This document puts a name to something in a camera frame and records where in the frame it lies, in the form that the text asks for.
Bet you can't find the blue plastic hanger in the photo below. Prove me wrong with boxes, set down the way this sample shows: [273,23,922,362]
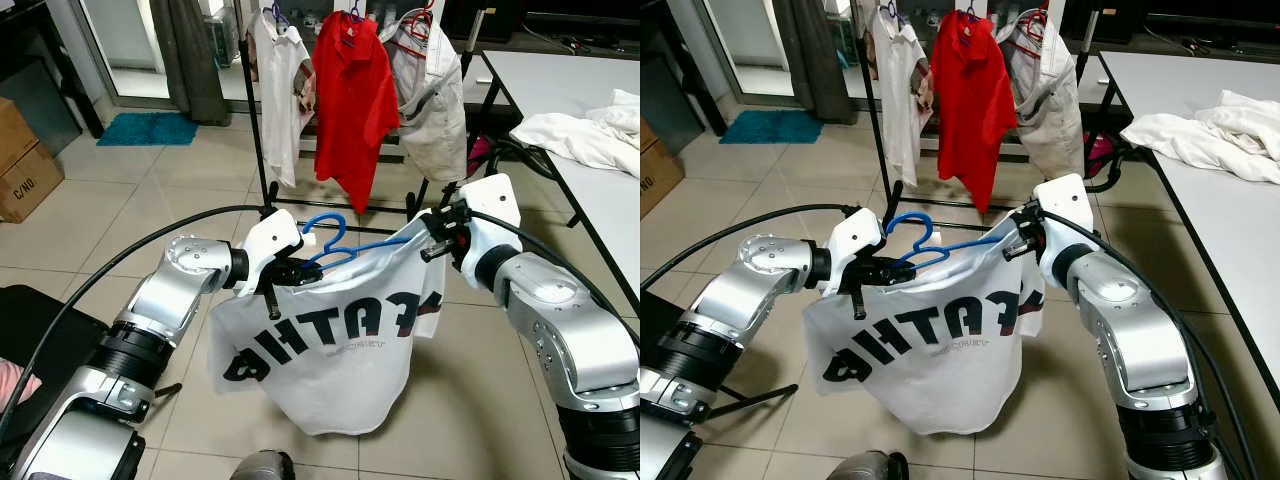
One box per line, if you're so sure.
[885,212,1009,269]
[298,212,426,271]

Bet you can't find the white shirt with black letters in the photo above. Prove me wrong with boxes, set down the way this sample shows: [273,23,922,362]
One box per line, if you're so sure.
[207,215,448,438]
[803,215,1046,436]

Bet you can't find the red plastic hanger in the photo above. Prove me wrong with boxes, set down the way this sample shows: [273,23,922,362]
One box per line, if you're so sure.
[1010,0,1056,56]
[395,0,441,61]

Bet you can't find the beige jacket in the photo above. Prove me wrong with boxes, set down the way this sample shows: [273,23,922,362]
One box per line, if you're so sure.
[383,8,469,184]
[995,8,1089,181]

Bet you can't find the red polo shirt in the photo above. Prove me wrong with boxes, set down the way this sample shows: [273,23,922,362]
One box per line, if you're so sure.
[312,10,402,216]
[930,8,1018,216]

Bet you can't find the large cream white garment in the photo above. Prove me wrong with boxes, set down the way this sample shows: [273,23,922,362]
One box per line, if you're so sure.
[1120,110,1280,198]
[510,110,641,179]

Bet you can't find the black clothes rack silver rod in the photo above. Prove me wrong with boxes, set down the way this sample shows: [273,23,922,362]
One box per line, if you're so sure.
[236,0,501,236]
[858,0,1106,226]

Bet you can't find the teal floor mat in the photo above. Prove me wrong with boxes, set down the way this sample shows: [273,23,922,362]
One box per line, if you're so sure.
[95,112,199,148]
[718,108,801,144]

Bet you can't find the white polo shirt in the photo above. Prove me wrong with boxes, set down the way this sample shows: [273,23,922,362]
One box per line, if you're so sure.
[245,8,316,191]
[865,8,936,191]

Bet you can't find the white table black legs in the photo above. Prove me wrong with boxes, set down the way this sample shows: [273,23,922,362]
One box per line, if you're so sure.
[480,48,641,311]
[1095,48,1280,381]

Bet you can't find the grey robot foot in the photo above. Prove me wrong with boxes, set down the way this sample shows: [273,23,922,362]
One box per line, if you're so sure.
[230,450,296,480]
[825,450,909,480]

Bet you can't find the crumpled white garment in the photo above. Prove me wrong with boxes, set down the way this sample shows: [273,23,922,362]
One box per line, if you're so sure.
[585,88,641,136]
[1195,88,1280,161]

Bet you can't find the cardboard box printed C/NO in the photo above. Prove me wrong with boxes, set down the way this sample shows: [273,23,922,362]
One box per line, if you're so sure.
[640,140,686,219]
[0,140,65,224]

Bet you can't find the grey curtain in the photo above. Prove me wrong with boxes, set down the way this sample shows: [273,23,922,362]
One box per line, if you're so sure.
[150,0,231,126]
[775,0,851,123]

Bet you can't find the grey panel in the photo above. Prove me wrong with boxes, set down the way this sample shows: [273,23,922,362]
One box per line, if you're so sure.
[640,50,706,151]
[0,55,83,156]

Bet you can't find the glass balcony door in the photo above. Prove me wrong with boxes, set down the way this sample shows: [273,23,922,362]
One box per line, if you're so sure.
[690,0,861,106]
[75,0,246,106]

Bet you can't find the black desk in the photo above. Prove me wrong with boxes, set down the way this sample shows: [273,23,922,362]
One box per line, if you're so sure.
[640,0,726,136]
[0,0,106,141]

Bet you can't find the person in pink clothing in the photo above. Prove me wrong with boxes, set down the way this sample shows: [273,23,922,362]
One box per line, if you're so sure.
[0,358,41,406]

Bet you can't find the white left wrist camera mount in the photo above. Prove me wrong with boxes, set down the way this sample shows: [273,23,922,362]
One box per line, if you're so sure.
[830,207,887,291]
[240,208,306,298]

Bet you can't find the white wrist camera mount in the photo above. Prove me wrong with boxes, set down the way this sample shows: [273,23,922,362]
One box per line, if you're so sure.
[460,173,524,278]
[1032,173,1095,291]
[240,208,306,298]
[830,207,887,291]

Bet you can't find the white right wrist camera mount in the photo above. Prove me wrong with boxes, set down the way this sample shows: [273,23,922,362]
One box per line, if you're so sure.
[460,173,524,278]
[1032,173,1095,291]

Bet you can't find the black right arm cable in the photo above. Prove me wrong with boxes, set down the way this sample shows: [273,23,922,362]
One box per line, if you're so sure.
[1040,208,1256,480]
[465,208,641,349]

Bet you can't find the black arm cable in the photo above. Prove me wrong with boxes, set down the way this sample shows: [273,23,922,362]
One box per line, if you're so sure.
[1040,208,1256,480]
[465,208,641,349]
[0,203,271,441]
[640,203,859,293]

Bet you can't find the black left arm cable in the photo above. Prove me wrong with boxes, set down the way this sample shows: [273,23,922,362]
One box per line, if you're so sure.
[0,203,271,441]
[640,203,859,293]

